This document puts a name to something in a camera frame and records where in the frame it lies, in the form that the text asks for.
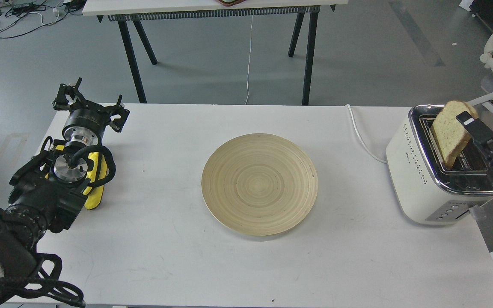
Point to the white background table black legs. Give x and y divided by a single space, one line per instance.
135 11

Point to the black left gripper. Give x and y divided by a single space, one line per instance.
86 123

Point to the round wooden plate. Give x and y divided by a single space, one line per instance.
259 184

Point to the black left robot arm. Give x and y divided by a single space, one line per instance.
49 192

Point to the white chrome toaster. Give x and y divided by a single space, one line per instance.
428 192

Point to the brown object on background table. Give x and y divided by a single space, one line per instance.
229 2

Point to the yellow cloth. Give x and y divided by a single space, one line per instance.
86 171

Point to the slice of bread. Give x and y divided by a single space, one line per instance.
450 135

